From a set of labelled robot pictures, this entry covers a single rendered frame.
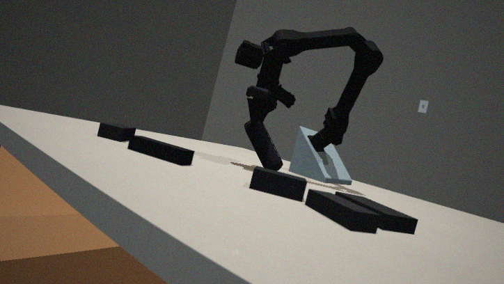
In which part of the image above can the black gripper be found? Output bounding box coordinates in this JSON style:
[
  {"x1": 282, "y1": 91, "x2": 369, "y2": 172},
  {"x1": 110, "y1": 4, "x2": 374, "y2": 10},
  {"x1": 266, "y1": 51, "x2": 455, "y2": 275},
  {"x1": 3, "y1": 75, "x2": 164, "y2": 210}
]
[{"x1": 246, "y1": 71, "x2": 280, "y2": 127}]

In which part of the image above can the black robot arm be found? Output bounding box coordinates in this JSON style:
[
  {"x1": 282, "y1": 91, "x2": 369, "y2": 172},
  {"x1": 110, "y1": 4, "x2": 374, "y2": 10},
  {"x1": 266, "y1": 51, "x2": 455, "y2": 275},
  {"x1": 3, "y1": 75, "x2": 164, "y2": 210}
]
[{"x1": 235, "y1": 27, "x2": 384, "y2": 152}]

